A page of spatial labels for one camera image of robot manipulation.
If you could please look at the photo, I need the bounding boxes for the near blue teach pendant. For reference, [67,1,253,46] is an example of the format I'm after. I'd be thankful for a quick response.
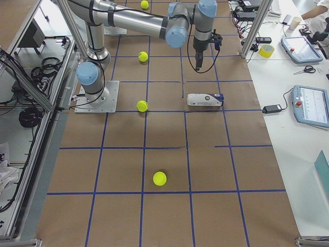
[291,85,328,128]

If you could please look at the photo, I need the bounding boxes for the black power adapter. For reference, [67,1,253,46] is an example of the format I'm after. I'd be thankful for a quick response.
[262,104,282,114]

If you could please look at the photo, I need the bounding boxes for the crumpled white cloth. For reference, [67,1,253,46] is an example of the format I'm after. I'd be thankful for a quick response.
[0,143,19,196]

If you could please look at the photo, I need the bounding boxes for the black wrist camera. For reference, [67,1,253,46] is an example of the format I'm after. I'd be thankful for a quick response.
[210,30,223,51]

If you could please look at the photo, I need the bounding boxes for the tennis ball by base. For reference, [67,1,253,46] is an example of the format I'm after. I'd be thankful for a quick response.
[140,0,149,10]
[136,100,149,113]

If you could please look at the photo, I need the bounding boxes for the aluminium frame post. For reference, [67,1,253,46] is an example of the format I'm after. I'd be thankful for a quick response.
[241,0,272,59]

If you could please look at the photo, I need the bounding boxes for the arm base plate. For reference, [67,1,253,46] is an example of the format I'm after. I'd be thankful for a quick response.
[104,26,127,36]
[75,81,120,114]

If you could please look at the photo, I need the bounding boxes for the tennis ball between arm bases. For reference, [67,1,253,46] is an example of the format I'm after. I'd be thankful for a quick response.
[138,51,149,63]

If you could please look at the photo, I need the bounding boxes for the tennis ball nearest camera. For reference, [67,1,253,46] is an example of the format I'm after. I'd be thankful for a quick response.
[153,171,167,186]

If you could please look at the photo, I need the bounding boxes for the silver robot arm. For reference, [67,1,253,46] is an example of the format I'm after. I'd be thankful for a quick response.
[68,1,223,108]

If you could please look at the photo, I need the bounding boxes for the far blue teach pendant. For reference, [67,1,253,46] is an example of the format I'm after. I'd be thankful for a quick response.
[281,36,323,63]

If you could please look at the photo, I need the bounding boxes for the blue teach pendant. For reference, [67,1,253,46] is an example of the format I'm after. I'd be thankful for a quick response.
[291,85,328,128]
[281,36,323,63]

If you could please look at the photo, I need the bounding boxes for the white blue tennis ball can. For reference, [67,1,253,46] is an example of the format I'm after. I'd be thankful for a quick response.
[187,93,224,107]

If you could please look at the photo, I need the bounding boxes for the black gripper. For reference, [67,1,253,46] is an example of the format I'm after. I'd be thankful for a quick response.
[193,30,211,70]

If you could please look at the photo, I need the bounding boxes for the paper cup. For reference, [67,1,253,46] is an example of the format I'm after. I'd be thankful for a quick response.
[288,16,302,31]

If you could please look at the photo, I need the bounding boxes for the yellow tape roll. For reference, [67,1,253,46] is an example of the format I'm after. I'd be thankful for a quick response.
[259,44,275,58]

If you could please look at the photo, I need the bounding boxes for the black handled scissors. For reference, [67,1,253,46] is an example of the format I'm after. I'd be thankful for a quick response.
[294,65,316,75]

